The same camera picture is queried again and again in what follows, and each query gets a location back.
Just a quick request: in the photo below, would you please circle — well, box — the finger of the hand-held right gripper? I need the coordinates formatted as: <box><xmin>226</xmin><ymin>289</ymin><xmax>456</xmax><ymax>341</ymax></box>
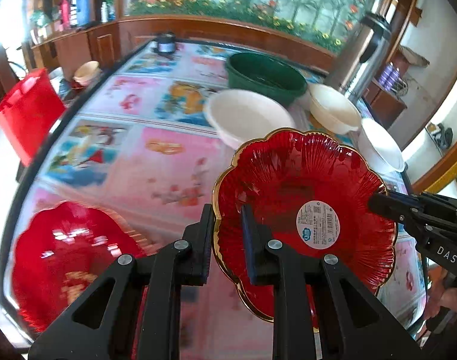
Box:
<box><xmin>368</xmin><ymin>192</ymin><xmax>429</xmax><ymax>230</ymax></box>
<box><xmin>386</xmin><ymin>190</ymin><xmax>452</xmax><ymax>208</ymax></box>

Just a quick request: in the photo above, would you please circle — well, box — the fruit print tablecloth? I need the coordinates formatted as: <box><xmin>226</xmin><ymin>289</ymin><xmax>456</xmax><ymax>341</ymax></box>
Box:
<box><xmin>4</xmin><ymin>39</ymin><xmax>429</xmax><ymax>360</ymax></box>

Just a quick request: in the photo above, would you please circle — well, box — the red gold-rimmed scalloped plate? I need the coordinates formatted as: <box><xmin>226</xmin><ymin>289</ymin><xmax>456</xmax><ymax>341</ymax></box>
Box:
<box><xmin>12</xmin><ymin>200</ymin><xmax>151</xmax><ymax>334</ymax></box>
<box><xmin>212</xmin><ymin>128</ymin><xmax>398</xmax><ymax>324</ymax></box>

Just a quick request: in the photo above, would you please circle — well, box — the stainless steel thermos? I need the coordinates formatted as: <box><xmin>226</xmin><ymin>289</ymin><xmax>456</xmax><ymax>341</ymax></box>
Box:
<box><xmin>339</xmin><ymin>12</ymin><xmax>393</xmax><ymax>99</ymax></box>

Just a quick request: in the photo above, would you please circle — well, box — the green plastic basin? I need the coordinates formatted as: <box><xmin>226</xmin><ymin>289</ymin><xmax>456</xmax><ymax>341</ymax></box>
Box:
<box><xmin>225</xmin><ymin>53</ymin><xmax>308</xmax><ymax>108</ymax></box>

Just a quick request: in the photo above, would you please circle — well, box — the pink bottle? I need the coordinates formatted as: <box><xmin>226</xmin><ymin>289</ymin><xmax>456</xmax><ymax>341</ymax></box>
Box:
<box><xmin>60</xmin><ymin>0</ymin><xmax>72</xmax><ymax>29</ymax></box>

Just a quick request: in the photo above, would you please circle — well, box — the blue water container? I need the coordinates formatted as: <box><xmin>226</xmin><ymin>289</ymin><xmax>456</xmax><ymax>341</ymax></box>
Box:
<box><xmin>69</xmin><ymin>0</ymin><xmax>90</xmax><ymax>28</ymax></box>

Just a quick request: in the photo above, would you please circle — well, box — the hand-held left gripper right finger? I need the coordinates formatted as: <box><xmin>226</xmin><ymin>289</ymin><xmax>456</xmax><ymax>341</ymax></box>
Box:
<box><xmin>240</xmin><ymin>204</ymin><xmax>417</xmax><ymax>360</ymax></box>

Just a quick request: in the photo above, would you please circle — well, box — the red shopping bag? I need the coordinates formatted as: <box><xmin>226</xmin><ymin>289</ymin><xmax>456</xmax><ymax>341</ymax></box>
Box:
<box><xmin>0</xmin><ymin>68</ymin><xmax>67</xmax><ymax>168</ymax></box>

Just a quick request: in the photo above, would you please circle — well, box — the wooden cabinet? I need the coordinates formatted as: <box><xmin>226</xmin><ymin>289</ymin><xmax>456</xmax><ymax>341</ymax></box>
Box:
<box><xmin>29</xmin><ymin>19</ymin><xmax>121</xmax><ymax>80</ymax></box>

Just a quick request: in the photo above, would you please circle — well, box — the cream ribbed bowl with handles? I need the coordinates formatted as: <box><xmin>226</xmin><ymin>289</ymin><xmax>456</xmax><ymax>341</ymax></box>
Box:
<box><xmin>308</xmin><ymin>83</ymin><xmax>362</xmax><ymax>134</ymax></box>

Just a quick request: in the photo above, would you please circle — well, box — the cream plastic basin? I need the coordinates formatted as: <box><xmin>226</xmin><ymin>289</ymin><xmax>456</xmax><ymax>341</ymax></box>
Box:
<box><xmin>73</xmin><ymin>61</ymin><xmax>102</xmax><ymax>87</ymax></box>

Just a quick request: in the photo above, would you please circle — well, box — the person's right hand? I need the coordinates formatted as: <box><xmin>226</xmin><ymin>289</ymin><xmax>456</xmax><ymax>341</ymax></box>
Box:
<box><xmin>428</xmin><ymin>275</ymin><xmax>457</xmax><ymax>319</ymax></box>

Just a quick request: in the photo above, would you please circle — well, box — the small black motor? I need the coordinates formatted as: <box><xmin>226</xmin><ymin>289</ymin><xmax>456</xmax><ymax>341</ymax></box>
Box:
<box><xmin>154</xmin><ymin>32</ymin><xmax>177</xmax><ymax>54</ymax></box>

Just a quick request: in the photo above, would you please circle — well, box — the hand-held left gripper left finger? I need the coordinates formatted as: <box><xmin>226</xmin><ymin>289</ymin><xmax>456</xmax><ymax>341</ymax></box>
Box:
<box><xmin>28</xmin><ymin>203</ymin><xmax>216</xmax><ymax>360</ymax></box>

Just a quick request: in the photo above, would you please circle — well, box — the large white plastic bowl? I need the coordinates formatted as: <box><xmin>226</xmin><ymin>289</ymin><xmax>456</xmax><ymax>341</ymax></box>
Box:
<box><xmin>204</xmin><ymin>89</ymin><xmax>297</xmax><ymax>150</ymax></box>

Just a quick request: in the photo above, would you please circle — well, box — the stack of purple boxes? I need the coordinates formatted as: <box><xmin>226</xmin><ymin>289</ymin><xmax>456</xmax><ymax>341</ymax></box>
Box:
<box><xmin>378</xmin><ymin>63</ymin><xmax>398</xmax><ymax>88</ymax></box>

